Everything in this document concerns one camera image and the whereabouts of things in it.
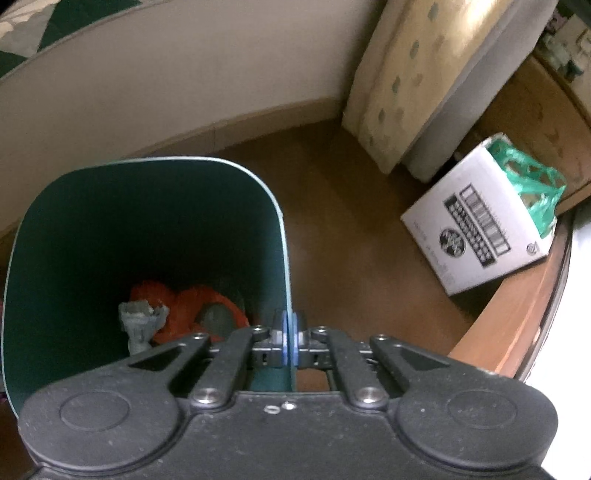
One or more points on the grey bed base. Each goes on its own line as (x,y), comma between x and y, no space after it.
(461,115)

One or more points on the round wooden table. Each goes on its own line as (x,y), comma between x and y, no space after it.
(508,323)

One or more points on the green and white quilt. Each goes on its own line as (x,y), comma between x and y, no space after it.
(18,27)

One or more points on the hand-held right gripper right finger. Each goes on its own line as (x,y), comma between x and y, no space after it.
(292,346)

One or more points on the white printed cardboard box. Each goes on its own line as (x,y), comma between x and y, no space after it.
(461,221)

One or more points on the dark round fruit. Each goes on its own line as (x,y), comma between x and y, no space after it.
(214,318)

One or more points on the white tablecloth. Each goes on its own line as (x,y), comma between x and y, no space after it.
(577,323)

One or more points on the blurred pale shelf items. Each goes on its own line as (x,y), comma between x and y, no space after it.
(568,46)

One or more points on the cream patterned mattress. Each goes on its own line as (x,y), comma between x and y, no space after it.
(406,83)

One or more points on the wooden cabinet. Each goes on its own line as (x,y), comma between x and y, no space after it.
(531,106)

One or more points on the green plastic trash bin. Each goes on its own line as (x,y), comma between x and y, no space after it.
(138,230)

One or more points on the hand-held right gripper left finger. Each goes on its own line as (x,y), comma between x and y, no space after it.
(280,344)

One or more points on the green plastic bag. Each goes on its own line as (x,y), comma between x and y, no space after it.
(535,184)

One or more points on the orange plastic bag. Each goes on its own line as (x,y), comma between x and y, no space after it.
(194,304)

